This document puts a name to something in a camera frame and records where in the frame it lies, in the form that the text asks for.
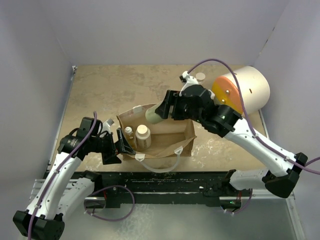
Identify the cream lidded jar bottle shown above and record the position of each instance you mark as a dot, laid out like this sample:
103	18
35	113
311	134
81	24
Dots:
143	136

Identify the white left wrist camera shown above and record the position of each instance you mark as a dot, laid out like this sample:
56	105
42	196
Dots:
106	127

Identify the white cylinder orange yellow end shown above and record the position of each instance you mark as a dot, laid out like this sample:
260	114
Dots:
252	86

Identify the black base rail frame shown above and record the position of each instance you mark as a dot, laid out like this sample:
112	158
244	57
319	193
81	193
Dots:
209	188

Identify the small clear amber bottle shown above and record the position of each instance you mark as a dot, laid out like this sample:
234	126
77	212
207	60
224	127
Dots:
130	137

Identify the aluminium extrusion frame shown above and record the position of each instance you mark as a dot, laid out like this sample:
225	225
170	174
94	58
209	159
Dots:
36	188

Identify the beige pump dispenser bottle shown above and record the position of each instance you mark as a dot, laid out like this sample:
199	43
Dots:
200	76

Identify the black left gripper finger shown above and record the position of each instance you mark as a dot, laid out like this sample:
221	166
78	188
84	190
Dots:
120	146
128	149

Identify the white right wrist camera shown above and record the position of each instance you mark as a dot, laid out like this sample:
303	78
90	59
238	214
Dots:
187	81

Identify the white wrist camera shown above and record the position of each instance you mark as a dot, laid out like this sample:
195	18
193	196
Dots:
187	81
106	127

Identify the brown burlap canvas bag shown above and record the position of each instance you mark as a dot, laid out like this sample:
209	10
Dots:
166	136

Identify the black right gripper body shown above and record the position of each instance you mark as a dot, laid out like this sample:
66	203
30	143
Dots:
182	111

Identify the pale green lotion bottle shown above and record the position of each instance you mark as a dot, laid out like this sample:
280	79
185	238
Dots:
153	118

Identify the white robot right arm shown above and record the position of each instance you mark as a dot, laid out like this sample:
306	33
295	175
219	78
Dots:
281	172

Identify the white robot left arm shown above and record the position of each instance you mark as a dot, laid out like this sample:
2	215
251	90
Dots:
45	216

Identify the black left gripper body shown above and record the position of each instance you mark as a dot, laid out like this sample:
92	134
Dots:
112	152

